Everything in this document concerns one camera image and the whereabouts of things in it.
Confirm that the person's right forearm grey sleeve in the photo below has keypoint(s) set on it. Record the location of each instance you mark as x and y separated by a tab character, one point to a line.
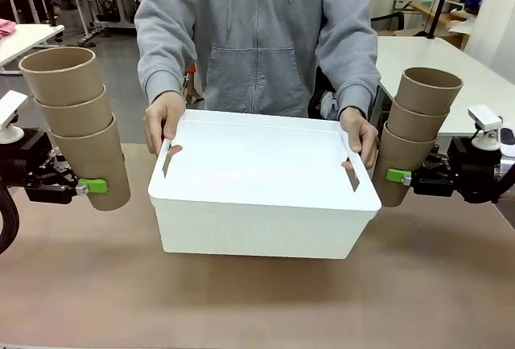
165	75

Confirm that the white table with pink cloth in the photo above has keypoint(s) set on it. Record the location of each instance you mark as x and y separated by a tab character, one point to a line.
24	41

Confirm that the person in grey hoodie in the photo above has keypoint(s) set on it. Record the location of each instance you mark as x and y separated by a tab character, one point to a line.
257	35

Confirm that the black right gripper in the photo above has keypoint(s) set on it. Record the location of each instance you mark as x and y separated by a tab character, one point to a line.
466	172

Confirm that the person's left forearm grey sleeve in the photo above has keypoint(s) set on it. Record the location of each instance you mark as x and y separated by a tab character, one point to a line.
350	79

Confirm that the white plastic basket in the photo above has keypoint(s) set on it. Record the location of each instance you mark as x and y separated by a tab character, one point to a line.
261	188

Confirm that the black chair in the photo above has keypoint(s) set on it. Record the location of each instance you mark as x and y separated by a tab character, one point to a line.
392	19

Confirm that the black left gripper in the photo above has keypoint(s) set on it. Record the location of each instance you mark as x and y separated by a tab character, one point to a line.
40	176

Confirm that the person's left hand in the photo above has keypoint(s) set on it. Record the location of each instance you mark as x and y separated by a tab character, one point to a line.
360	136

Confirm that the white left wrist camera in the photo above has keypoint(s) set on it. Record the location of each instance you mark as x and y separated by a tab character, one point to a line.
10	112

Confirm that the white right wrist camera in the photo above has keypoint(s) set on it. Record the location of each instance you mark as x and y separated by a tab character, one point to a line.
487	120

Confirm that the stack of brown cups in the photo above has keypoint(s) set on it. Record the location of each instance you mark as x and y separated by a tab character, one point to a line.
104	164

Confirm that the large white table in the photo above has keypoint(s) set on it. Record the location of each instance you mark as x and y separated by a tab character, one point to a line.
442	55

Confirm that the pink cloth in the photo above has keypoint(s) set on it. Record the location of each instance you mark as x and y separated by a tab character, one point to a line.
6	28

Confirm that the person's right hand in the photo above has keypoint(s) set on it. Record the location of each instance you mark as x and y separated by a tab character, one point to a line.
161	124

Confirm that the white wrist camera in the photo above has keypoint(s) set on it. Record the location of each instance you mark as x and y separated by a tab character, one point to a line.
10	112
487	120

